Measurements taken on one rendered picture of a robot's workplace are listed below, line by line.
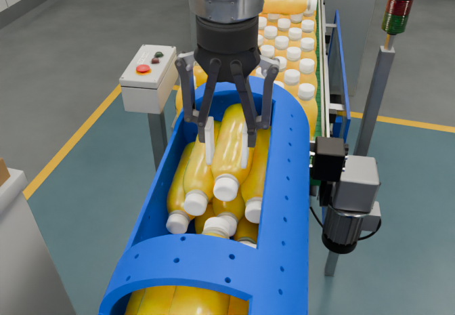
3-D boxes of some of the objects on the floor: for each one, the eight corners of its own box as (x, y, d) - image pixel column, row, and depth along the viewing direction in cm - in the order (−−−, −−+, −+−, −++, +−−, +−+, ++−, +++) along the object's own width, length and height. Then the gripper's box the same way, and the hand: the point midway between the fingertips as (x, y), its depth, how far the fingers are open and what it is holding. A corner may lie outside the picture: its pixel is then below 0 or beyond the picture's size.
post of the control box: (172, 290, 184) (144, 96, 120) (175, 282, 187) (148, 89, 124) (181, 292, 184) (158, 97, 120) (184, 284, 187) (161, 89, 123)
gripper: (145, 18, 48) (164, 171, 63) (302, 28, 46) (284, 183, 61) (162, -6, 54) (177, 139, 69) (303, 2, 52) (286, 150, 67)
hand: (227, 143), depth 63 cm, fingers open, 5 cm apart
